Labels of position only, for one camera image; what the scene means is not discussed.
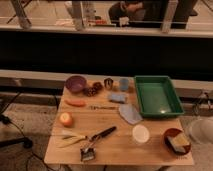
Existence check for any black whiteboard eraser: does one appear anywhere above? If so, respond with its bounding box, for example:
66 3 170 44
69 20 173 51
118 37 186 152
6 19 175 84
168 133 190 153

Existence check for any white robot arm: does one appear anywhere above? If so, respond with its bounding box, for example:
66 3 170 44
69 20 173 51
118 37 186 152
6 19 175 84
189 118 213 144

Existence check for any purple bowl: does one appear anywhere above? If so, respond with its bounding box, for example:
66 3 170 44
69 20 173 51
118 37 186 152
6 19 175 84
65 75 87 93

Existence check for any red bowl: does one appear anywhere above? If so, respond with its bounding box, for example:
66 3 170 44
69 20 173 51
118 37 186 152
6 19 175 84
163 128 191 156

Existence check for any small metal cup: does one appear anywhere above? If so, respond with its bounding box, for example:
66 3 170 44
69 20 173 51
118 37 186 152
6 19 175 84
104 78 113 90

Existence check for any dark brown pine cone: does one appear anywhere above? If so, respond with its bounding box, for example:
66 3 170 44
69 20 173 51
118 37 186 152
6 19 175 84
93 82 103 91

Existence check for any blue sponge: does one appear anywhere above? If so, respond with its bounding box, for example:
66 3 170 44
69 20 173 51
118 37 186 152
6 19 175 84
108 93 127 103

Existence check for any blue plastic cup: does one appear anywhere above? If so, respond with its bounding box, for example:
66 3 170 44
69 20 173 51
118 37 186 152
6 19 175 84
119 78 129 91

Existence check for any light blue cloth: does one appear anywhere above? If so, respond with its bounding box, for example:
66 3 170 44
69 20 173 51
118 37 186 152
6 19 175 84
119 104 142 125

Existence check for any orange carrot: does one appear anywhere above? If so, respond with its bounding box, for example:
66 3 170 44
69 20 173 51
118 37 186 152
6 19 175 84
65 100 86 107

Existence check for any green plastic tray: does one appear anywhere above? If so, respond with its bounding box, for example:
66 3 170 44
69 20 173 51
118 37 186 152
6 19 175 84
134 76 184 118

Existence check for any red yellow apple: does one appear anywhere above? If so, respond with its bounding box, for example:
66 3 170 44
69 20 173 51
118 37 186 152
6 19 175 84
59 112 73 127

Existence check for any white plastic cup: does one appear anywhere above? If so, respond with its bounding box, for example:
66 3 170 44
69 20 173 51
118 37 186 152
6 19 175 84
132 125 150 144

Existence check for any black binder clip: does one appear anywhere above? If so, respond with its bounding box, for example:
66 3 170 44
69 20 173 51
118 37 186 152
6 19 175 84
80 143 95 162

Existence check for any seated person in background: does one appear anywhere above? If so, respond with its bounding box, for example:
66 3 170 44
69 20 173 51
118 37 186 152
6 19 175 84
108 0 198 29

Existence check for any metal table leg middle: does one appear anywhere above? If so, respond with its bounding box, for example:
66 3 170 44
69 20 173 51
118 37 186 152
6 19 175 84
72 1 84 31

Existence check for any metal table leg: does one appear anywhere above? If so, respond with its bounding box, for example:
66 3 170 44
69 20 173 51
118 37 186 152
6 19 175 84
72 1 84 31
161 0 178 33
10 0 31 29

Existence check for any metal table leg right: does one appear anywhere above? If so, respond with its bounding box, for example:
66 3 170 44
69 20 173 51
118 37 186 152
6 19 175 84
161 0 178 33

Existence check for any metal table leg left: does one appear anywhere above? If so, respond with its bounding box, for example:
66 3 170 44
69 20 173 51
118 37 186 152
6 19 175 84
10 0 31 29

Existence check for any black cable on floor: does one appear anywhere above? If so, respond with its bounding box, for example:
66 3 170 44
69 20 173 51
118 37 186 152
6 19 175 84
0 93 58 171

